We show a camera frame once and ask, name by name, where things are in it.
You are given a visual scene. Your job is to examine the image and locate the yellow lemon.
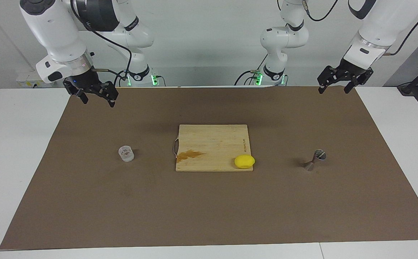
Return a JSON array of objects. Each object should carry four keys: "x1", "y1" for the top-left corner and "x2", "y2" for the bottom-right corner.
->
[{"x1": 234, "y1": 155, "x2": 256, "y2": 169}]

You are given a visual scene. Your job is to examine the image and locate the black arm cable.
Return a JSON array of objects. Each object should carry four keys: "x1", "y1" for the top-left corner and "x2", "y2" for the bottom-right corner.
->
[
  {"x1": 302, "y1": 0, "x2": 418, "y2": 56},
  {"x1": 70, "y1": 0, "x2": 133, "y2": 87}
]

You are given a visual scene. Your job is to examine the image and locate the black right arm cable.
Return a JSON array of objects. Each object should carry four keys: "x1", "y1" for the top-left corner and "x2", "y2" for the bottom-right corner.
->
[{"x1": 70, "y1": 0, "x2": 133, "y2": 87}]

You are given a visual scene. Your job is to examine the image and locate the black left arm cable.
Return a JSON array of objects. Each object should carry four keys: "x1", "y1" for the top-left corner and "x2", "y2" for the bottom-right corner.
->
[{"x1": 302, "y1": 0, "x2": 418, "y2": 56}]

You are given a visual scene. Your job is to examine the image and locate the small clear glass cup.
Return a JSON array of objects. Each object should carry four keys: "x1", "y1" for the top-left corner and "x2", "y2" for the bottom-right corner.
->
[{"x1": 118, "y1": 145, "x2": 135, "y2": 162}]

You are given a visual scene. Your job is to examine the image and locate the brown table mat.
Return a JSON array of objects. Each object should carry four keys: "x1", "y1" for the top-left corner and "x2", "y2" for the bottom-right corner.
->
[{"x1": 0, "y1": 86, "x2": 418, "y2": 250}]

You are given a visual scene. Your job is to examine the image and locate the wooden cutting board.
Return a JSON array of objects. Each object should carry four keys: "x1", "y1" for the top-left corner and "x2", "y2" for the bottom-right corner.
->
[{"x1": 173, "y1": 124, "x2": 253, "y2": 172}]

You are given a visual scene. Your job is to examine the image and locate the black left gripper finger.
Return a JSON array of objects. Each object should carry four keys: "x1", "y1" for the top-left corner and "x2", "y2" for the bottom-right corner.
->
[
  {"x1": 317, "y1": 65, "x2": 339, "y2": 95},
  {"x1": 344, "y1": 68, "x2": 374, "y2": 94}
]

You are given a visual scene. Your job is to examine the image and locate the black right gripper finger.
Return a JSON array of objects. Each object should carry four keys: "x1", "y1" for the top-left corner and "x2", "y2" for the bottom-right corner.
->
[
  {"x1": 100, "y1": 82, "x2": 119, "y2": 108},
  {"x1": 64, "y1": 80, "x2": 88, "y2": 105}
]

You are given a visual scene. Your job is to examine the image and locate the black base cable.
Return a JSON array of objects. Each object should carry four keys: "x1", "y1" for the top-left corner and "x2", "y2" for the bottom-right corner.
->
[{"x1": 235, "y1": 54, "x2": 268, "y2": 86}]

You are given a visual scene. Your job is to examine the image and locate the white socket box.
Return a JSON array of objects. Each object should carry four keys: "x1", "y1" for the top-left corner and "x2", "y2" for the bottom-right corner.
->
[{"x1": 16, "y1": 70, "x2": 56, "y2": 88}]

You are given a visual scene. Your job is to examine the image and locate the steel double jigger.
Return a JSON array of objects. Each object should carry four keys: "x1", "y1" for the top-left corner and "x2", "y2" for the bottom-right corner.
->
[{"x1": 304, "y1": 150, "x2": 327, "y2": 172}]

